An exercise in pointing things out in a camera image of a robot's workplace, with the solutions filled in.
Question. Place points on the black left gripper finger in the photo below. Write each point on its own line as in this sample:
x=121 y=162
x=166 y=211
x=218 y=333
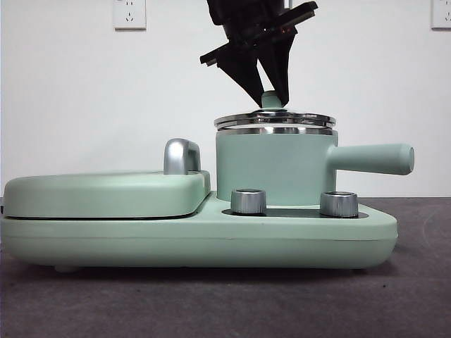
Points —
x=282 y=63
x=245 y=74

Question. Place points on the glass pot lid green knob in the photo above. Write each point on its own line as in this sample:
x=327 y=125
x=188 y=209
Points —
x=269 y=102

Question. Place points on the silver control knob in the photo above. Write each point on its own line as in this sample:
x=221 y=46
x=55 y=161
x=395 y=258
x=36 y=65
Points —
x=248 y=202
x=339 y=205

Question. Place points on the black control panel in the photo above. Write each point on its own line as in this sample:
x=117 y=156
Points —
x=292 y=212

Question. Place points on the mint green breakfast machine base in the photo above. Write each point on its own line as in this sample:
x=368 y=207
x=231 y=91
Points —
x=211 y=239

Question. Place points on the mint green griddle cover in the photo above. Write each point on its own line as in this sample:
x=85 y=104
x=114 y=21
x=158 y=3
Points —
x=105 y=193

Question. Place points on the pale grey left camera box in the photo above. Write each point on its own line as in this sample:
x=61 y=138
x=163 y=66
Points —
x=287 y=3

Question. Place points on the white wall socket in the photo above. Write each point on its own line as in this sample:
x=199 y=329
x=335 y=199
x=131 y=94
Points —
x=129 y=15
x=442 y=14

